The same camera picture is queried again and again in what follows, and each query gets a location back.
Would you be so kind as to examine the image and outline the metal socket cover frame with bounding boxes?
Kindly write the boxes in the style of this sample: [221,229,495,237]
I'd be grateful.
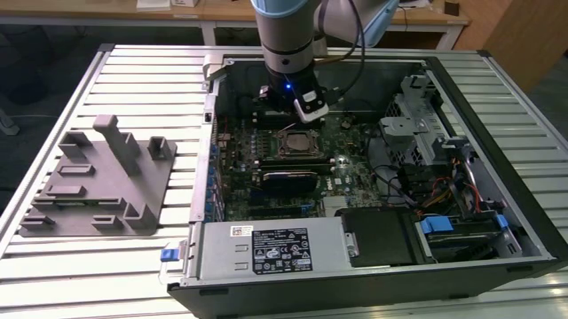
[275,130,321,158]

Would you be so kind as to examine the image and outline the silver square CPU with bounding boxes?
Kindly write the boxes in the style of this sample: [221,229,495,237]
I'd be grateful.
[286,134,311,150]

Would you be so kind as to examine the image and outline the black RAM stick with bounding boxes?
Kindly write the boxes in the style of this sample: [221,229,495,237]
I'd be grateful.
[261,158,332,167]
[261,164,334,175]

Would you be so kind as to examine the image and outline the green motherboard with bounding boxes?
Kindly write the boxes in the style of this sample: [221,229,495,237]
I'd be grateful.
[213,112,400,223]

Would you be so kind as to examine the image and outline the black graphics card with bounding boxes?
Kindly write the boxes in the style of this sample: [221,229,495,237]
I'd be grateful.
[259,171,318,193]

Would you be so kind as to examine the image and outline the grey metal drive cage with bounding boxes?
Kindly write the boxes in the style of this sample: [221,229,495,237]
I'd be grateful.
[380,74,469,167]

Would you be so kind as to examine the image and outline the black expansion slot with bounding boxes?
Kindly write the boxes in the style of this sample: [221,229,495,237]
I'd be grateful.
[247,206,302,217]

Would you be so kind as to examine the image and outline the silver finned chipset heatsink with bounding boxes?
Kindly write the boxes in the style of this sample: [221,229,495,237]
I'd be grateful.
[322,195,350,217]

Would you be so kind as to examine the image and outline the grey plastic parts rack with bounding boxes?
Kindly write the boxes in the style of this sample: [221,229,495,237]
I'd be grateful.
[17,114,179,239]

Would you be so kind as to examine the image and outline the black plastic cover plate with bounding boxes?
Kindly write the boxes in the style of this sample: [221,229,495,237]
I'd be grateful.
[340,207,422,268]

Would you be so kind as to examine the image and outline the silver power supply black label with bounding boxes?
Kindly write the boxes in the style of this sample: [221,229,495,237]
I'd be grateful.
[194,217,356,282]

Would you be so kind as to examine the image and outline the wooden cabinet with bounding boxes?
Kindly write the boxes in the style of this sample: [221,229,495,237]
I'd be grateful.
[452,0,568,94]

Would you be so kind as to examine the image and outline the black disk drive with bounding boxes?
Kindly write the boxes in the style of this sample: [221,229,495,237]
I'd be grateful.
[428,232,496,262]

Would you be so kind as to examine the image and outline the grey stand foot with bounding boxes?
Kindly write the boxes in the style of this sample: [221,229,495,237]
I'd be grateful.
[0,109,20,136]

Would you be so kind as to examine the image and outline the black open PC case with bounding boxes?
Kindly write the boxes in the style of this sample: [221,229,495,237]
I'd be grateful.
[166,53,568,318]

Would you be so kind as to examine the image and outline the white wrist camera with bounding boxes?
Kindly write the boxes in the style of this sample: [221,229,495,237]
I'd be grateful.
[291,89,332,124]

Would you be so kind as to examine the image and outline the black cable brass end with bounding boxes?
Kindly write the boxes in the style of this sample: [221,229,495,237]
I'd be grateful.
[313,0,370,101]

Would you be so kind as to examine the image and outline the wooden desk white frame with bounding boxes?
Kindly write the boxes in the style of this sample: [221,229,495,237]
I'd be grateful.
[0,0,472,51]

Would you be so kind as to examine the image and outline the yellow wire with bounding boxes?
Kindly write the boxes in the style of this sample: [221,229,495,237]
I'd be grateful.
[421,191,449,209]

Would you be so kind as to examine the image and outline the blue disk carrier handle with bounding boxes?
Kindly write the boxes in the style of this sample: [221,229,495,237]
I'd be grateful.
[420,215,454,235]

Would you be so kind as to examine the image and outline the red wire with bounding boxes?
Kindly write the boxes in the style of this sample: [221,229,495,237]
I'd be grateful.
[469,184,485,213]

